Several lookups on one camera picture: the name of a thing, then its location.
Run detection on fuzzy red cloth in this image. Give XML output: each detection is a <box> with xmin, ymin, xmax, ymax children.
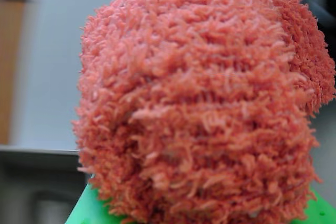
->
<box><xmin>72</xmin><ymin>0</ymin><xmax>336</xmax><ymax>224</ymax></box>

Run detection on dark grey box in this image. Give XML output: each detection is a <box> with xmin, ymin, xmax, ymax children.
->
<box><xmin>0</xmin><ymin>147</ymin><xmax>95</xmax><ymax>224</ymax></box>

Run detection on wooden board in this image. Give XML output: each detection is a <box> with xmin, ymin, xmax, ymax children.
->
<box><xmin>0</xmin><ymin>0</ymin><xmax>34</xmax><ymax>145</ymax></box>

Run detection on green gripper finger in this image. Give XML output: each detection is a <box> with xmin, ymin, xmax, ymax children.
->
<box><xmin>299</xmin><ymin>186</ymin><xmax>336</xmax><ymax>224</ymax></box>
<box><xmin>65</xmin><ymin>176</ymin><xmax>133</xmax><ymax>224</ymax></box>

